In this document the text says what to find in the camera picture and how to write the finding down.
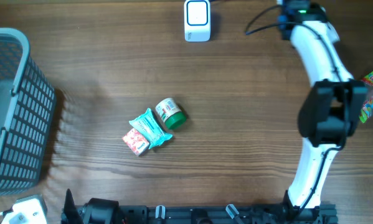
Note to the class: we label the red white small box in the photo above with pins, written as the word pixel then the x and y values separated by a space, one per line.
pixel 136 142

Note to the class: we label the teal tissue pack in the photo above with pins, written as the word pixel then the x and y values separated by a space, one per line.
pixel 147 125

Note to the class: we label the green lid jar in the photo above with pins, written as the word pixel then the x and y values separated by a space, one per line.
pixel 169 112

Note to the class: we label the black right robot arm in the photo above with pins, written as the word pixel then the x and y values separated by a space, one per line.
pixel 329 115

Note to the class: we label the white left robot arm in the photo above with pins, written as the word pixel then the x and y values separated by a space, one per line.
pixel 96 211

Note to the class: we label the white barcode scanner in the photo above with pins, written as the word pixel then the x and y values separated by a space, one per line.
pixel 197 20

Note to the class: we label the grey plastic shopping basket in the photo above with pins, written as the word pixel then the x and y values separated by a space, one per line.
pixel 27 104

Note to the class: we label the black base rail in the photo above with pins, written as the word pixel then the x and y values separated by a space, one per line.
pixel 256 214

